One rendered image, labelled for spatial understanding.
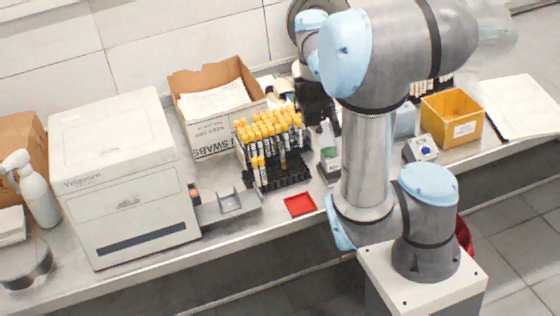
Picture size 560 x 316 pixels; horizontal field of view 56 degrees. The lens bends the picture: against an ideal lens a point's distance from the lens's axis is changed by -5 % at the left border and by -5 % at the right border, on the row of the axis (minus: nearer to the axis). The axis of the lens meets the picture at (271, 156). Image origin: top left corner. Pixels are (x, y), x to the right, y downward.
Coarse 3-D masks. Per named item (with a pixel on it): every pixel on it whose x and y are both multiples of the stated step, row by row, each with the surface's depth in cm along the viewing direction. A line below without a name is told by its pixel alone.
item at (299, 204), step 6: (306, 192) 144; (288, 198) 143; (294, 198) 144; (300, 198) 143; (306, 198) 143; (288, 204) 142; (294, 204) 142; (300, 204) 142; (306, 204) 141; (312, 204) 141; (294, 210) 140; (300, 210) 140; (306, 210) 139; (312, 210) 139; (294, 216) 138
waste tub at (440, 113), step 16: (432, 96) 155; (448, 96) 157; (464, 96) 156; (432, 112) 151; (448, 112) 161; (464, 112) 158; (480, 112) 147; (432, 128) 153; (448, 128) 147; (464, 128) 149; (480, 128) 151; (448, 144) 150
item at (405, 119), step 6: (408, 102) 154; (402, 108) 152; (408, 108) 152; (414, 108) 151; (402, 114) 151; (408, 114) 152; (414, 114) 152; (396, 120) 152; (402, 120) 153; (408, 120) 153; (414, 120) 154; (396, 126) 153; (402, 126) 154; (408, 126) 155; (414, 126) 155; (396, 132) 155; (402, 132) 155; (408, 132) 156; (414, 132) 157; (396, 138) 156; (402, 138) 156; (408, 138) 156; (396, 144) 155
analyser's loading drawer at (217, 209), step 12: (216, 192) 139; (240, 192) 142; (252, 192) 142; (204, 204) 140; (216, 204) 140; (228, 204) 139; (240, 204) 136; (252, 204) 138; (264, 204) 138; (204, 216) 137; (216, 216) 136; (228, 216) 137
